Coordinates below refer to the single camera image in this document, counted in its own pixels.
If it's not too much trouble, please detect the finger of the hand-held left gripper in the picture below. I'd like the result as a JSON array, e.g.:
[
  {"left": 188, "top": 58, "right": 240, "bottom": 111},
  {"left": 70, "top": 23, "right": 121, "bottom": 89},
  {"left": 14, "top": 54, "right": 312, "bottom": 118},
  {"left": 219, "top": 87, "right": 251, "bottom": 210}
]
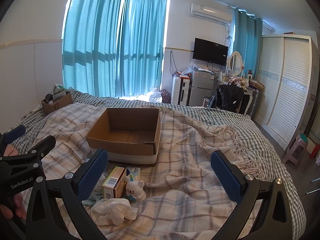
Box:
[
  {"left": 0, "top": 135, "right": 57, "bottom": 164},
  {"left": 0, "top": 124, "right": 27, "bottom": 156}
]

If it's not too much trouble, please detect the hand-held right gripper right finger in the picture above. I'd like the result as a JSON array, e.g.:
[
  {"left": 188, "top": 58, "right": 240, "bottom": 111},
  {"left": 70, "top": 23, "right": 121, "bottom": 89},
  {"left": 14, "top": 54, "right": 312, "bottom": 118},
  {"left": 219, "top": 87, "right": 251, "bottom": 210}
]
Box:
[{"left": 210, "top": 150, "right": 293, "bottom": 240}]

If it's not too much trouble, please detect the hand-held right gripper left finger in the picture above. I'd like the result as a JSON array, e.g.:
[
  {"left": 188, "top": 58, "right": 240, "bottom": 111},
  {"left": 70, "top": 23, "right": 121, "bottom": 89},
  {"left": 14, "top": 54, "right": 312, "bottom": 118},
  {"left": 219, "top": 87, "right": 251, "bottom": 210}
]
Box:
[{"left": 25, "top": 148, "right": 109, "bottom": 240}]

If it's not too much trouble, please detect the yellow green medicine box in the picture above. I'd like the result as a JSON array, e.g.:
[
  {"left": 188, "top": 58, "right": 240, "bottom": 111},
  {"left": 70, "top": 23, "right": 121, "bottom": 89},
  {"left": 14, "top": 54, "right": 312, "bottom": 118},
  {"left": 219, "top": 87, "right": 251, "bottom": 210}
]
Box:
[{"left": 101, "top": 166, "right": 127, "bottom": 199}]

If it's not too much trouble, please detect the large cardboard box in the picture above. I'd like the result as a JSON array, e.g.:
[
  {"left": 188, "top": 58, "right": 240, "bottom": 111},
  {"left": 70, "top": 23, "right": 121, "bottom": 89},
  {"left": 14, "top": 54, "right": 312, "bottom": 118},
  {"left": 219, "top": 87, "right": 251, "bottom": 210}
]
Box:
[{"left": 86, "top": 107, "right": 161, "bottom": 167}]

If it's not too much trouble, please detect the white bear toy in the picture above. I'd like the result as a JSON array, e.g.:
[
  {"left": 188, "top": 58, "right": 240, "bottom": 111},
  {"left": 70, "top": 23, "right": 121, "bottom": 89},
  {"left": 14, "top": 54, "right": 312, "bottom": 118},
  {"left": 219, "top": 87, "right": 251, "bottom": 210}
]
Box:
[{"left": 124, "top": 174, "right": 147, "bottom": 203}]

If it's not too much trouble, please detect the person's left hand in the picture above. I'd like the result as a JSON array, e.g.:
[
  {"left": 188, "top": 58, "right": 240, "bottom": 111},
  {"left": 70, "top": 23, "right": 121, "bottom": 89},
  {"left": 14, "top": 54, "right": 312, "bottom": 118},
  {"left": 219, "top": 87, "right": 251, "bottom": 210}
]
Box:
[{"left": 0, "top": 193, "right": 27, "bottom": 222}]

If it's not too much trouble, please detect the pink object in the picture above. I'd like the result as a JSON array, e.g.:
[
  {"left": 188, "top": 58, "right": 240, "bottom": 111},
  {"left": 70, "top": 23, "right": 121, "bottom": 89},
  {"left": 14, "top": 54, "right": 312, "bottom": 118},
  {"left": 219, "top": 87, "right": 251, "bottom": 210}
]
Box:
[{"left": 4, "top": 143, "right": 18, "bottom": 157}]

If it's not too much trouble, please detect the light teal crumpled cloth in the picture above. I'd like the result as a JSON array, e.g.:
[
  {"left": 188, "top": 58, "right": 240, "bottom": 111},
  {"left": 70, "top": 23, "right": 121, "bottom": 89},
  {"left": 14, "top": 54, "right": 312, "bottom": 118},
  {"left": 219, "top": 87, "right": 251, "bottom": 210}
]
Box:
[{"left": 82, "top": 191, "right": 107, "bottom": 207}]

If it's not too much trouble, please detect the small brown cardboard box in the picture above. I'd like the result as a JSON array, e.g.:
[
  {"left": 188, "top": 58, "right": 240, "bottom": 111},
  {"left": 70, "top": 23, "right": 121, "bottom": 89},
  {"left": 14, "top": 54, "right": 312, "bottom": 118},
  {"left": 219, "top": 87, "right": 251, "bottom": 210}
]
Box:
[{"left": 41, "top": 92, "right": 74, "bottom": 115}]

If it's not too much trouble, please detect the light blue tissue packet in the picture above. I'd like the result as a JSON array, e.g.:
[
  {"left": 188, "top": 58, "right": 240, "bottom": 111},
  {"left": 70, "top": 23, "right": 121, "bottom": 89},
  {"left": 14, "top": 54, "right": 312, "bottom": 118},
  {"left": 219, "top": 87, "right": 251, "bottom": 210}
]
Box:
[{"left": 125, "top": 166, "right": 142, "bottom": 181}]

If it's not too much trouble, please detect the crumpled white cloth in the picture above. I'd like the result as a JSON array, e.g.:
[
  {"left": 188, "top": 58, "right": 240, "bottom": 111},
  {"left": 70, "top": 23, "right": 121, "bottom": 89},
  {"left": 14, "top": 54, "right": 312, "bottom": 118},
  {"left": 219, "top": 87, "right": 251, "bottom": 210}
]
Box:
[{"left": 90, "top": 198, "right": 138, "bottom": 227}]

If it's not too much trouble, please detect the plaid fringed blanket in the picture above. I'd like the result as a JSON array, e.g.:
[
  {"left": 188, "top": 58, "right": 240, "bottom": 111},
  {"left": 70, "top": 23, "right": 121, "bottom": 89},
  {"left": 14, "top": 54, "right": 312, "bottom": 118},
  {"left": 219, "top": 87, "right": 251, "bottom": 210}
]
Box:
[{"left": 15, "top": 102, "right": 288, "bottom": 240}]

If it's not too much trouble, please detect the white green carton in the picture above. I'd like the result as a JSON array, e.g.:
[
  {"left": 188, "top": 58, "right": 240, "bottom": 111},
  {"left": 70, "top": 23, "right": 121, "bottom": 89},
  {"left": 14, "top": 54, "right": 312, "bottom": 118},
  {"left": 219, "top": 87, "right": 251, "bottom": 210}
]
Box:
[{"left": 51, "top": 83, "right": 68, "bottom": 98}]

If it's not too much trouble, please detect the pink plastic stool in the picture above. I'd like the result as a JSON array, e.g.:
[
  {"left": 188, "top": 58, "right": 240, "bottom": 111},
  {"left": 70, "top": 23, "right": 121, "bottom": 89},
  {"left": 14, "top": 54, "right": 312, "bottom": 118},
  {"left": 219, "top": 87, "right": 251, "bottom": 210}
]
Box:
[{"left": 282, "top": 133, "right": 309, "bottom": 172}]

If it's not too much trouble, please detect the black jacket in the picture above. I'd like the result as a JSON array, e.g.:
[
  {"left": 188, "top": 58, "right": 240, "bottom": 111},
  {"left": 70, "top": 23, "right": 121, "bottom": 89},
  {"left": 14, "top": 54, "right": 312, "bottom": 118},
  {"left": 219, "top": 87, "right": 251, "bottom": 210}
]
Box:
[{"left": 208, "top": 83, "right": 245, "bottom": 113}]

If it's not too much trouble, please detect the white vanity table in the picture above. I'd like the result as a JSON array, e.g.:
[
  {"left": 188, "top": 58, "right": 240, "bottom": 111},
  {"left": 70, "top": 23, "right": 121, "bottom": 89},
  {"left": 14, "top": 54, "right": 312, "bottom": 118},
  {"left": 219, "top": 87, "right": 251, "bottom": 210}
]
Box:
[{"left": 239, "top": 84, "right": 263, "bottom": 117}]

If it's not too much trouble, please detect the red canister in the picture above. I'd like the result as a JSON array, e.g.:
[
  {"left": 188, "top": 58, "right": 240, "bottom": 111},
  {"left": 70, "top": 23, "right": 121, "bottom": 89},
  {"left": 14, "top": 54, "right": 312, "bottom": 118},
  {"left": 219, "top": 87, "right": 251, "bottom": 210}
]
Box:
[{"left": 310, "top": 142, "right": 320, "bottom": 159}]

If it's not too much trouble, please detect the silver small fridge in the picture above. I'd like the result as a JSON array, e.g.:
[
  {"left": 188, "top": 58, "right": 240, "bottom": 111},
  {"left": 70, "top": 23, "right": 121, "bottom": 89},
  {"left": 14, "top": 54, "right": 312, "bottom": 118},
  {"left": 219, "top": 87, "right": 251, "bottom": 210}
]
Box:
[{"left": 188, "top": 69, "right": 217, "bottom": 108}]

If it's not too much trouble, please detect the floral cloth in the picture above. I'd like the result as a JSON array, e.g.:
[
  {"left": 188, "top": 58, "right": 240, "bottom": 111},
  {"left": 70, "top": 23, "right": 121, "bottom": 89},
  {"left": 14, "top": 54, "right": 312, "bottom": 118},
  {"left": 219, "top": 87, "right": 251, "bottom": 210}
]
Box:
[{"left": 226, "top": 76, "right": 248, "bottom": 88}]

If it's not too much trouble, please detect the brown wooden box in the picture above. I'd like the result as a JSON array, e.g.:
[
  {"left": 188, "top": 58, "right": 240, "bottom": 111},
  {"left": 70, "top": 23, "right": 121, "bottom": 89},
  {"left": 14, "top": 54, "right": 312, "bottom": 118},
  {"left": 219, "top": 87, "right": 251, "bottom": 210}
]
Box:
[{"left": 250, "top": 78, "right": 265, "bottom": 91}]

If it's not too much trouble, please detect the white suitcase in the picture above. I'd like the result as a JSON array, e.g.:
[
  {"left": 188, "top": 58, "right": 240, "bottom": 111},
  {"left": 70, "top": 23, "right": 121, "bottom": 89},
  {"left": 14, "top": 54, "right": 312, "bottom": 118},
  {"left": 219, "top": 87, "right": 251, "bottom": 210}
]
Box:
[{"left": 171, "top": 76, "right": 192, "bottom": 106}]

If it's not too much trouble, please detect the white plastic bag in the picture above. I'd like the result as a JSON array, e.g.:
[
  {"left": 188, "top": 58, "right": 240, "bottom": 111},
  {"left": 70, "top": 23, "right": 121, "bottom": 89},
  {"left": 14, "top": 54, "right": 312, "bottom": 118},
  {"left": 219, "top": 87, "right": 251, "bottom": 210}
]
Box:
[{"left": 146, "top": 87, "right": 164, "bottom": 103}]

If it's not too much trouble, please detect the dark patterned bag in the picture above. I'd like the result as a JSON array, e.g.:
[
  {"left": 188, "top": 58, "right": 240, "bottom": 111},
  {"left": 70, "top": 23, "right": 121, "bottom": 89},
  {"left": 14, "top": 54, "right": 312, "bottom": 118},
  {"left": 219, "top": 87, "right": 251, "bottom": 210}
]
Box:
[{"left": 160, "top": 89, "right": 172, "bottom": 104}]

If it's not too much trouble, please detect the white slatted wardrobe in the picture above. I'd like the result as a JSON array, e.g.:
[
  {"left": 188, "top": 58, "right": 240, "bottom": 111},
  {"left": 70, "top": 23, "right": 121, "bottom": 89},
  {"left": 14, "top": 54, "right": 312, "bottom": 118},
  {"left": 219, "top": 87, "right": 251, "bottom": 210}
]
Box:
[{"left": 253, "top": 33, "right": 320, "bottom": 151}]

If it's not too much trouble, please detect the wide teal curtain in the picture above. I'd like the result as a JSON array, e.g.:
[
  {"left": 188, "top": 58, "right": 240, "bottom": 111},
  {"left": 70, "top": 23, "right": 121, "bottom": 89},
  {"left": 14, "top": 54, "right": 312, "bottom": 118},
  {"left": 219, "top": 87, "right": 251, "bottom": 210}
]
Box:
[{"left": 62, "top": 0, "right": 123, "bottom": 98}]

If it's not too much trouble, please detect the clear plastic bag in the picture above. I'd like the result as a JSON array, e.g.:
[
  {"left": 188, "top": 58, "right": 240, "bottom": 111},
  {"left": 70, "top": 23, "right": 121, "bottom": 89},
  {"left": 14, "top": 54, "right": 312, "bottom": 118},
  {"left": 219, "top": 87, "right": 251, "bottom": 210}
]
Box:
[{"left": 178, "top": 61, "right": 198, "bottom": 77}]

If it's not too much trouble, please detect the oval white mirror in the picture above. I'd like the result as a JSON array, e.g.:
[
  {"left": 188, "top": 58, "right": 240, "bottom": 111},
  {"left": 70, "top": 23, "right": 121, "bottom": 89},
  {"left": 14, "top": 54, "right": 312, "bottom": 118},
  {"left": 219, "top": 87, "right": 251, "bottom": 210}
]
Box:
[{"left": 227, "top": 51, "right": 244, "bottom": 77}]

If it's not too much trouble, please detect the narrow teal curtain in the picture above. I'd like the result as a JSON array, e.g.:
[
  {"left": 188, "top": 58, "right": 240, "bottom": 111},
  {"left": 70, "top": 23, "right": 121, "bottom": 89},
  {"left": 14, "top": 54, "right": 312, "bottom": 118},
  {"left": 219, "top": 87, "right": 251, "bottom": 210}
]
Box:
[{"left": 231, "top": 7, "right": 263, "bottom": 81}]

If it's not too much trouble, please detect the white air conditioner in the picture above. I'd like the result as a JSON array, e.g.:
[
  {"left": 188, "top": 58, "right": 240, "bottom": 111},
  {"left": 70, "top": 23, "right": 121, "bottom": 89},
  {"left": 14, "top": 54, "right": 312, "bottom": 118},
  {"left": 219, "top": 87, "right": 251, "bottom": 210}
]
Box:
[{"left": 190, "top": 3, "right": 233, "bottom": 25}]

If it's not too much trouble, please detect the black wall television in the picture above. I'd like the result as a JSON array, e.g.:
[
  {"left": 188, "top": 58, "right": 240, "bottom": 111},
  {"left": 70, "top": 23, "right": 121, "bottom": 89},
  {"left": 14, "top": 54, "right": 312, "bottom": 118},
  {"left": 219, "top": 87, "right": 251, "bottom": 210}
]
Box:
[{"left": 193, "top": 37, "right": 229, "bottom": 66}]

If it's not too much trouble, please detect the hanging dark cable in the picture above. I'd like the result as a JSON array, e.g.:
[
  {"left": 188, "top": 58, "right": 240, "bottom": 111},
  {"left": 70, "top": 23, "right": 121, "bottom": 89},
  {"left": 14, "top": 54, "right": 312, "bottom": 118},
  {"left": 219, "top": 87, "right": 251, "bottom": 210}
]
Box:
[{"left": 169, "top": 51, "right": 176, "bottom": 76}]

